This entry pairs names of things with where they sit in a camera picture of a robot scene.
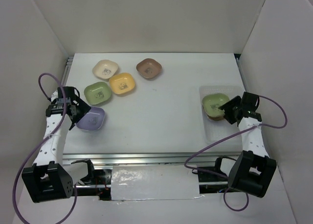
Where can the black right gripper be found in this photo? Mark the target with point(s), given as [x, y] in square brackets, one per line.
[228, 107]

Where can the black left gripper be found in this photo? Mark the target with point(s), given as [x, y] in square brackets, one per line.
[83, 108]

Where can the purple plate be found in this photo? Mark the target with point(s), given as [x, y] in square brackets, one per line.
[93, 120]

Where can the brown plate front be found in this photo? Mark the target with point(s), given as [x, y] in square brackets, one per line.
[217, 118]

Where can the brown plate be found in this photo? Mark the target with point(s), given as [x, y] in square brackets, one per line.
[149, 68]
[217, 118]

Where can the green plate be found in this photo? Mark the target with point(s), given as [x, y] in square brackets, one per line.
[211, 102]
[97, 93]

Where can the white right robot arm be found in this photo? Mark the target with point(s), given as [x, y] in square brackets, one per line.
[253, 170]

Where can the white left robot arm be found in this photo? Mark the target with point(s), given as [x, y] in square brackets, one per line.
[48, 179]

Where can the clear plastic bin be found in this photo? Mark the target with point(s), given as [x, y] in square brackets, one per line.
[216, 130]

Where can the yellow plate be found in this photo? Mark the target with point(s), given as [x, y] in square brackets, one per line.
[122, 83]

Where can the cream plate back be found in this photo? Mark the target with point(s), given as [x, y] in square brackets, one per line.
[105, 69]

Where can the brown plate back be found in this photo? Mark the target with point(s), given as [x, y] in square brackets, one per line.
[149, 68]

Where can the white cover panel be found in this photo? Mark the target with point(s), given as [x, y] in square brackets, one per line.
[160, 182]

